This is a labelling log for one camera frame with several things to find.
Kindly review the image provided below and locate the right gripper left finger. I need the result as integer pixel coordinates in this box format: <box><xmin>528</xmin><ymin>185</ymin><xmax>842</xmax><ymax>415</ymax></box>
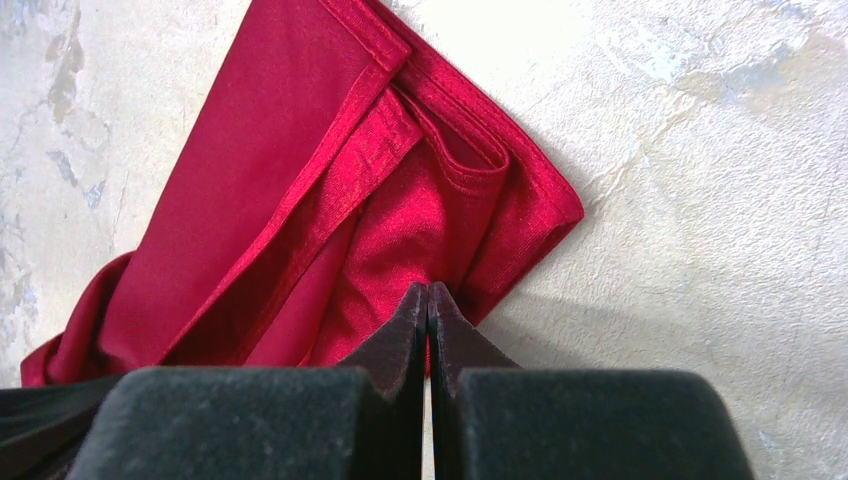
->
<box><xmin>70</xmin><ymin>283</ymin><xmax>428</xmax><ymax>479</ymax></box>

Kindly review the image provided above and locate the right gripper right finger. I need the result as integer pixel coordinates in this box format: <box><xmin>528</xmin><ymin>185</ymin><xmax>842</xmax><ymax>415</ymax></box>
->
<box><xmin>427</xmin><ymin>283</ymin><xmax>753</xmax><ymax>479</ymax></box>

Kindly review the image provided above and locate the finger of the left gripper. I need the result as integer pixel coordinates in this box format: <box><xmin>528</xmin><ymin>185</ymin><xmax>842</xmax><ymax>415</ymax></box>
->
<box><xmin>1</xmin><ymin>377</ymin><xmax>120</xmax><ymax>479</ymax></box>

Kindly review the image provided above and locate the red cloth napkin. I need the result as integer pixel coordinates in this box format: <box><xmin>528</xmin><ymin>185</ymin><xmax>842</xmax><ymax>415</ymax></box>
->
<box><xmin>21</xmin><ymin>1</ymin><xmax>584</xmax><ymax>387</ymax></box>

